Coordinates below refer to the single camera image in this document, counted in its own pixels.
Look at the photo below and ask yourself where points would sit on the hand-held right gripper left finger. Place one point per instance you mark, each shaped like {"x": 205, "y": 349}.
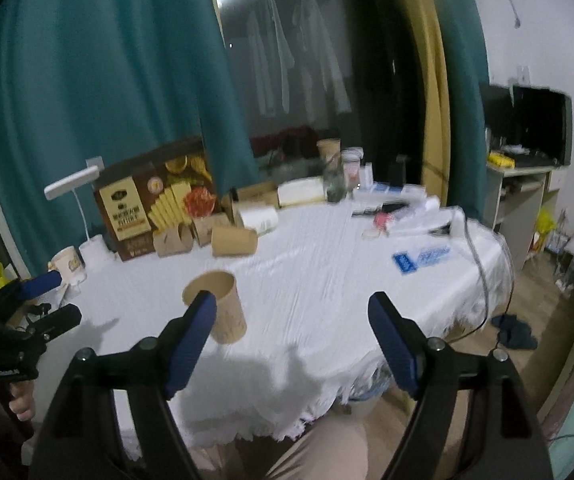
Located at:
{"x": 194, "y": 342}

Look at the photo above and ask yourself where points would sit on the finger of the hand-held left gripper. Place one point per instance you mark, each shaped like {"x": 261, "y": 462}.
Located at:
{"x": 57, "y": 322}
{"x": 42, "y": 282}

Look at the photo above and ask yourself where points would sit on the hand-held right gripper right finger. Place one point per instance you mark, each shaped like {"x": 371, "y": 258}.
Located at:
{"x": 392, "y": 342}

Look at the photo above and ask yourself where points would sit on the brown paper cup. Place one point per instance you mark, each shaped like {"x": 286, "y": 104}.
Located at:
{"x": 234, "y": 241}
{"x": 229, "y": 310}
{"x": 329, "y": 147}

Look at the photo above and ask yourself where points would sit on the white printed paper cup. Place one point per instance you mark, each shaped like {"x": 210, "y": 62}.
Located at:
{"x": 69, "y": 266}

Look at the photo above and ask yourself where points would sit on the person's left hand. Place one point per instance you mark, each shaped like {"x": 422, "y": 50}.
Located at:
{"x": 21, "y": 402}

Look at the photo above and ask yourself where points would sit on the blue card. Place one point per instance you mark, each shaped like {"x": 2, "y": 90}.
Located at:
{"x": 404, "y": 263}

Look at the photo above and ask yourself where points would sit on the white tablecloth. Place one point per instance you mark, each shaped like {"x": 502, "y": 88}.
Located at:
{"x": 317, "y": 285}

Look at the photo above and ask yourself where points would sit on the blue and white packet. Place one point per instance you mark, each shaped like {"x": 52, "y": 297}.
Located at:
{"x": 434, "y": 256}

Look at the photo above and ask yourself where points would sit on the white desk lamp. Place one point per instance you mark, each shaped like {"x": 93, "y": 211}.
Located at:
{"x": 69, "y": 183}

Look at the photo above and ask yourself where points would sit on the brown printed food box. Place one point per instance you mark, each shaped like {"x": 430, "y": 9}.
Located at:
{"x": 127, "y": 215}

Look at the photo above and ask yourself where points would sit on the small red and white item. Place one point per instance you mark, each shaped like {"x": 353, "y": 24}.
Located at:
{"x": 382, "y": 220}

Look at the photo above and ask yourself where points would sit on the dark cloth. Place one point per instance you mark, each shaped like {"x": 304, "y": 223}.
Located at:
{"x": 516, "y": 334}

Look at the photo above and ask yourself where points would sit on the white paper roll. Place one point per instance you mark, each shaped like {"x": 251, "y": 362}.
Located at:
{"x": 261, "y": 220}

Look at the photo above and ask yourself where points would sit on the person's beige trouser leg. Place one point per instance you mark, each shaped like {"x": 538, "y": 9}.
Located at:
{"x": 297, "y": 452}

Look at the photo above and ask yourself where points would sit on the flat brown cardboard box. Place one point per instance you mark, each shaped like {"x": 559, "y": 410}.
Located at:
{"x": 254, "y": 194}

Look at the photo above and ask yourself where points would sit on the glass jar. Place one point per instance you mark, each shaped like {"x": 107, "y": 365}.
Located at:
{"x": 335, "y": 180}

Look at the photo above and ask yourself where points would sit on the white tissue box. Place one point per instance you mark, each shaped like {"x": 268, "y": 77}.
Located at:
{"x": 302, "y": 192}

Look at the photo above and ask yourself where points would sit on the grey cabinet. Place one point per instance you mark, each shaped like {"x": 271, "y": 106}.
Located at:
{"x": 514, "y": 210}

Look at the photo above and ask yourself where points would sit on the white plastic container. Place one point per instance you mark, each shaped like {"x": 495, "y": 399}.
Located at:
{"x": 353, "y": 165}

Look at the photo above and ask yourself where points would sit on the yellow box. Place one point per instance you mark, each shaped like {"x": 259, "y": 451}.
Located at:
{"x": 500, "y": 160}

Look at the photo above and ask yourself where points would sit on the teal curtain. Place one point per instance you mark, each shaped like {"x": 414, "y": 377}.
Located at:
{"x": 107, "y": 70}
{"x": 462, "y": 85}

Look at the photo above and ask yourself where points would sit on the black television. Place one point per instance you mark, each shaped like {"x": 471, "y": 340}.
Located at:
{"x": 527, "y": 125}

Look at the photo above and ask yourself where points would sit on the yellow curtain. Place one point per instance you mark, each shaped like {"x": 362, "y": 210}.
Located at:
{"x": 429, "y": 60}

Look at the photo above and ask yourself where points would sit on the hanging white garment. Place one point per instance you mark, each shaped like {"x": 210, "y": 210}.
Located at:
{"x": 322, "y": 55}
{"x": 267, "y": 60}

